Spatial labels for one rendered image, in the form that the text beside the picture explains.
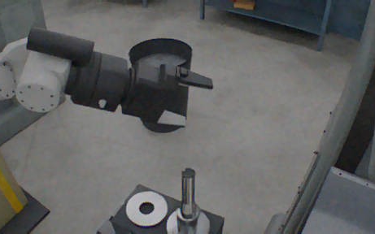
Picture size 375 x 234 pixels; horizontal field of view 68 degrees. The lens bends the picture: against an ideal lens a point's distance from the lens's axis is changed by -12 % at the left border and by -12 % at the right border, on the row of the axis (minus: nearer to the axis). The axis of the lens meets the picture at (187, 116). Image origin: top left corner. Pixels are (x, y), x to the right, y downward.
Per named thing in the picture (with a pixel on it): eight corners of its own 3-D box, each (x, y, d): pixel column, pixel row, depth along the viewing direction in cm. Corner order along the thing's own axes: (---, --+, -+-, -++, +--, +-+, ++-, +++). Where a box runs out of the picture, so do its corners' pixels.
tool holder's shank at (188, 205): (176, 209, 59) (174, 172, 52) (189, 200, 61) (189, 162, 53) (187, 219, 57) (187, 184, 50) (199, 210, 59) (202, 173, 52)
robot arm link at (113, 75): (152, 141, 54) (83, 128, 49) (150, 99, 59) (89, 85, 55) (183, 94, 45) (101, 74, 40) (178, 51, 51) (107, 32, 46)
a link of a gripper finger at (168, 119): (185, 114, 59) (154, 107, 57) (186, 127, 57) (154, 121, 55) (180, 119, 60) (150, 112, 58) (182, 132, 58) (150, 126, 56)
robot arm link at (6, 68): (69, 93, 45) (0, 109, 46) (78, 54, 51) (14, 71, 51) (50, 62, 40) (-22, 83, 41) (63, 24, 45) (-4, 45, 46)
